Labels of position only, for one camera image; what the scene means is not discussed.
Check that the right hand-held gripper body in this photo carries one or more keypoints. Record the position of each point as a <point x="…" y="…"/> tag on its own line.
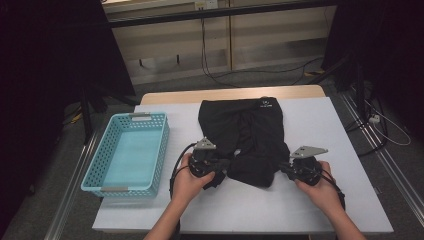
<point x="306" y="151"/>

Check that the light blue plastic basket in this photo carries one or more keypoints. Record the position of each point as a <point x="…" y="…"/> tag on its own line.
<point x="133" y="156"/>

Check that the metal floor rail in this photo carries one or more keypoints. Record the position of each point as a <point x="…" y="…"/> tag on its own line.
<point x="73" y="186"/>
<point x="401" y="180"/>

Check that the white power adapter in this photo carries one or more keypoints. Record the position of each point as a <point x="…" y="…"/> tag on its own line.
<point x="374" y="119"/>

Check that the white wall socket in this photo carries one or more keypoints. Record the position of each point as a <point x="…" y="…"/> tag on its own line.
<point x="206" y="4"/>

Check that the black metal stand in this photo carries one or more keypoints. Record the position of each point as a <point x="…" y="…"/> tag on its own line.
<point x="359" y="93"/>

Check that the black tripod stand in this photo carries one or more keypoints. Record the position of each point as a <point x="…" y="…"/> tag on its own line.
<point x="87" y="116"/>

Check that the person's left hand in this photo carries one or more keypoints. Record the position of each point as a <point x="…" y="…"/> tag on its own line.
<point x="185" y="186"/>

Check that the black pants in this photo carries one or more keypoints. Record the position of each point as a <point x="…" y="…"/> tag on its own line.
<point x="246" y="133"/>

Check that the person's right hand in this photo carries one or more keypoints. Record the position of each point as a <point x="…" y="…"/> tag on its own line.
<point x="323" y="195"/>

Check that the yellow floor tape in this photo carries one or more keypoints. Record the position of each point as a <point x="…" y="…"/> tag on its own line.
<point x="76" y="117"/>
<point x="318" y="71"/>

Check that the wide black curtain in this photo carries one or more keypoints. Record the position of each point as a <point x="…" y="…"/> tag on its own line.
<point x="40" y="66"/>

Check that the black horizontal bar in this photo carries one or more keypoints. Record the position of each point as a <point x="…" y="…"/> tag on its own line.
<point x="216" y="12"/>

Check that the narrow black curtain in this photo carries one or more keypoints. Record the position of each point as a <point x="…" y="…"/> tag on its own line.
<point x="383" y="33"/>

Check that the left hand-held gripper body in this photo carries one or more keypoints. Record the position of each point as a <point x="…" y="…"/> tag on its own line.
<point x="204" y="146"/>

